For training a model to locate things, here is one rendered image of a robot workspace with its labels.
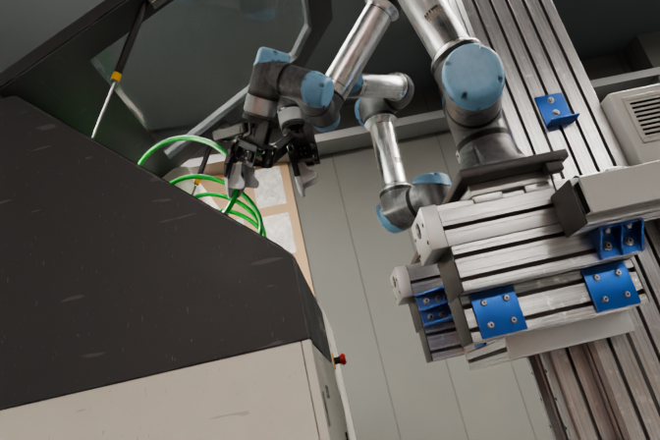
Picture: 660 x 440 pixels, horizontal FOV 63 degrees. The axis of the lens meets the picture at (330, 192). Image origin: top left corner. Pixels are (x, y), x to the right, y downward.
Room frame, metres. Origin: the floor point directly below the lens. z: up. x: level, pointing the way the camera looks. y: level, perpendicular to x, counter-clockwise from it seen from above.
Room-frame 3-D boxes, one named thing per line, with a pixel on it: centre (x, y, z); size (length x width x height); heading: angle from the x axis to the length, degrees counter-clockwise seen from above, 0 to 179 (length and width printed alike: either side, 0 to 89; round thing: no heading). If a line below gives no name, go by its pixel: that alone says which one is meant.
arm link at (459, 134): (1.09, -0.36, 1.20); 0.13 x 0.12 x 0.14; 170
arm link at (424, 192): (1.59, -0.32, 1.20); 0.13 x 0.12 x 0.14; 51
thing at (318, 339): (1.33, 0.12, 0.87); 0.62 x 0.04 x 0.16; 1
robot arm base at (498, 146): (1.10, -0.36, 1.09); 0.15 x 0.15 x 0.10
